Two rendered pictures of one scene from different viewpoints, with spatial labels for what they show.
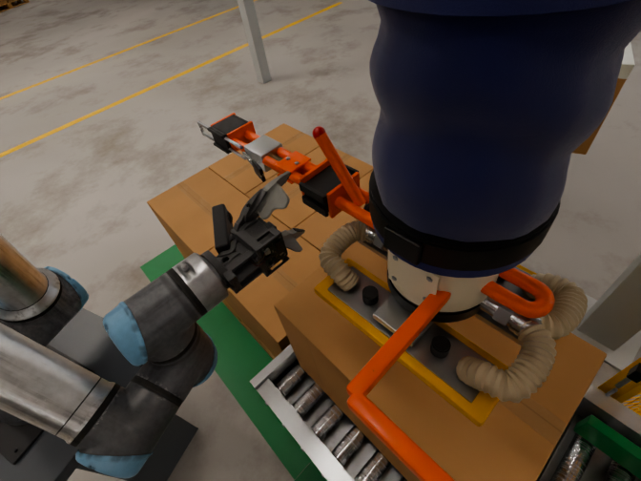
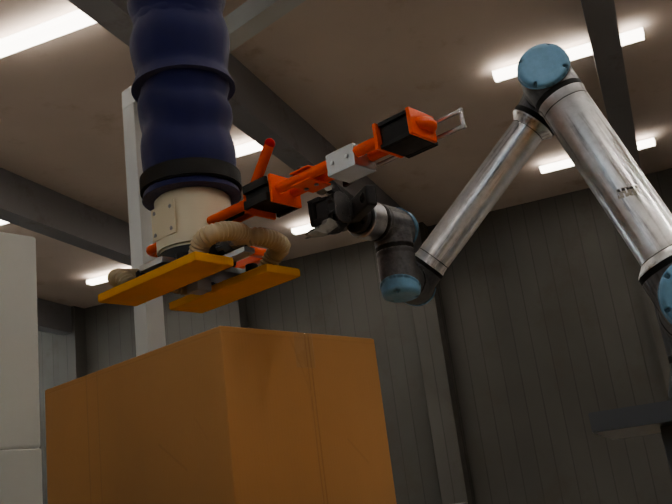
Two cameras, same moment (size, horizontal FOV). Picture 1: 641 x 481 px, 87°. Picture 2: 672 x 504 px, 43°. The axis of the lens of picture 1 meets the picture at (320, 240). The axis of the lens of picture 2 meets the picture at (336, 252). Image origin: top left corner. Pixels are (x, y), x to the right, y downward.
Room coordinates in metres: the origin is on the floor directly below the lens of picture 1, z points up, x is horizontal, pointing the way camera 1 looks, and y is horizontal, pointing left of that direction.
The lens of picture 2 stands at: (2.12, -0.29, 0.62)
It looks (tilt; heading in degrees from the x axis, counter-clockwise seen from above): 17 degrees up; 167
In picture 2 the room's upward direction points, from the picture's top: 7 degrees counter-clockwise
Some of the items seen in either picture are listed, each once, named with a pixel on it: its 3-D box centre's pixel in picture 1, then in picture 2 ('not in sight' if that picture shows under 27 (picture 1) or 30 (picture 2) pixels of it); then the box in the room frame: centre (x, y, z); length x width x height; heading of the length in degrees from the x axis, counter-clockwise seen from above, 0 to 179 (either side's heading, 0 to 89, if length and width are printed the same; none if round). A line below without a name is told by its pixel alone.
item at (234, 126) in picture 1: (234, 132); (404, 133); (0.80, 0.16, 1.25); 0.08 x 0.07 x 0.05; 36
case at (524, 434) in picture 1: (414, 361); (212, 462); (0.34, -0.19, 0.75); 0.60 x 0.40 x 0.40; 35
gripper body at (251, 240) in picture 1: (246, 252); (339, 214); (0.39, 0.13, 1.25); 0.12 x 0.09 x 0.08; 126
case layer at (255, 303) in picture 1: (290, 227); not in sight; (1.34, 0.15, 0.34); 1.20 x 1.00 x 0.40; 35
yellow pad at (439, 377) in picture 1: (402, 323); (231, 283); (0.26, -0.11, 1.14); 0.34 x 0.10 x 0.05; 36
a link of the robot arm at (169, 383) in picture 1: (179, 355); (399, 273); (0.28, 0.28, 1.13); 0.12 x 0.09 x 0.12; 149
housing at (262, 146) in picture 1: (264, 153); (350, 163); (0.69, 0.09, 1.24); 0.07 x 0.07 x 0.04; 36
